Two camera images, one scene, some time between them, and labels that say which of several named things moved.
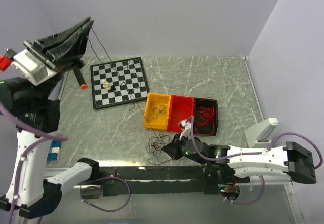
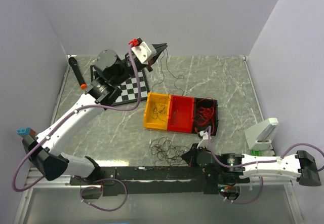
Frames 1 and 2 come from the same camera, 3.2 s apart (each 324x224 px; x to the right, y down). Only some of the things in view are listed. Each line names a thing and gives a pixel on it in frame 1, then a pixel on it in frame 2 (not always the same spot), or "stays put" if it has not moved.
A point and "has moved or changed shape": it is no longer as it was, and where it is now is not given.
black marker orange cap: (80, 78) stays put
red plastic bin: (181, 107) stays put
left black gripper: (68, 50) → (160, 48)
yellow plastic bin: (157, 111) stays put
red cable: (205, 116) stays put
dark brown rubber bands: (157, 146) → (159, 108)
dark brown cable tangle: (155, 144) has moved or changed shape
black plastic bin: (206, 118) stays put
